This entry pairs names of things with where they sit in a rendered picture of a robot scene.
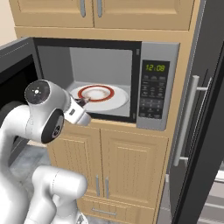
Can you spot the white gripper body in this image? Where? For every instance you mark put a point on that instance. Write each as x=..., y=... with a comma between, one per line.
x=84, y=117

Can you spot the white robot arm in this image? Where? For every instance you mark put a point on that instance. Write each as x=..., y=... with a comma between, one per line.
x=17, y=128

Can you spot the black microwave door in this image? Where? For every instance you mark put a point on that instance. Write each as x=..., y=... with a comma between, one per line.
x=14, y=67

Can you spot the silver microwave oven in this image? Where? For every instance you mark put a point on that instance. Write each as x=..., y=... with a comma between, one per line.
x=159, y=96

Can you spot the dark grey fridge door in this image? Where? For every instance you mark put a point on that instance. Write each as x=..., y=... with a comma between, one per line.
x=204, y=52

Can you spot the fridge with white shelves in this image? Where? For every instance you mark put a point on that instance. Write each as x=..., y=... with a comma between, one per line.
x=214, y=201

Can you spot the light wood cupboard door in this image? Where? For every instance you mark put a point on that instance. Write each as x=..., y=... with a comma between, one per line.
x=78, y=154
x=145, y=13
x=46, y=13
x=134, y=169

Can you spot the light wood drawer front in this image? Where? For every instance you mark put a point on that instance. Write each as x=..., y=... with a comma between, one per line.
x=128, y=211

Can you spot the light wood cabinet frame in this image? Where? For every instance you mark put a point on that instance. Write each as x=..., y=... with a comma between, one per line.
x=180, y=35

